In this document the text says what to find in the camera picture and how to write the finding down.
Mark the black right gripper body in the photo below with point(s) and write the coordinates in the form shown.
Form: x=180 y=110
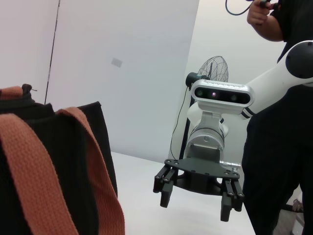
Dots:
x=203 y=176

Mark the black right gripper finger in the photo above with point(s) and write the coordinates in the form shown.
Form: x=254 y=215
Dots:
x=165 y=193
x=226 y=208

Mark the person bare forearm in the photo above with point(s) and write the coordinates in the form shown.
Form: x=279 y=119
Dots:
x=265 y=27

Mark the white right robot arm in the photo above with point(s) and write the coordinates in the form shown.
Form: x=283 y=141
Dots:
x=269 y=76

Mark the person hand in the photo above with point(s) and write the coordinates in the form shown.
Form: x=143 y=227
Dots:
x=260 y=6

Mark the person in black clothes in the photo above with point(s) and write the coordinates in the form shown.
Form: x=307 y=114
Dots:
x=281 y=159

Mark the black standing fan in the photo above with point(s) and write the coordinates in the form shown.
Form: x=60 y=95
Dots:
x=215 y=69

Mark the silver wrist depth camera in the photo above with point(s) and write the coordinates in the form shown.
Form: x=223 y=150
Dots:
x=220 y=94

